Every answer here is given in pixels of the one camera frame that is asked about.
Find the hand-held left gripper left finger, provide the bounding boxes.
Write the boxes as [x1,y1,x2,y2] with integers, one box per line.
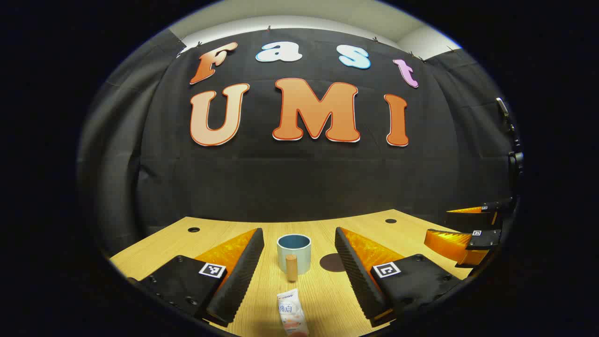
[127,228,265,327]

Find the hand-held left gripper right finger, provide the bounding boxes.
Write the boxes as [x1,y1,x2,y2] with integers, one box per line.
[334,227,468,328]

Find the dark brown round coaster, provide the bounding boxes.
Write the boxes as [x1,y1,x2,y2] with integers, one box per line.
[320,254,347,273]

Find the pale blue cup wooden handle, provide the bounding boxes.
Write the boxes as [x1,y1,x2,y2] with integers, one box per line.
[277,234,312,282]

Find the white toothpaste tube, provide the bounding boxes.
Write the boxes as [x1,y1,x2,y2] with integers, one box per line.
[276,289,310,337]

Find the wooden desktop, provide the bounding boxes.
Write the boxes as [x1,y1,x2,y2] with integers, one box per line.
[109,209,473,337]

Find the black side curtain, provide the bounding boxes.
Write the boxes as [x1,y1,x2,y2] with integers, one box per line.
[77,30,188,253]
[424,47,521,211]

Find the black backdrop cloth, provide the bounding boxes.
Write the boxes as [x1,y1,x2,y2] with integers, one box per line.
[136,28,468,223]

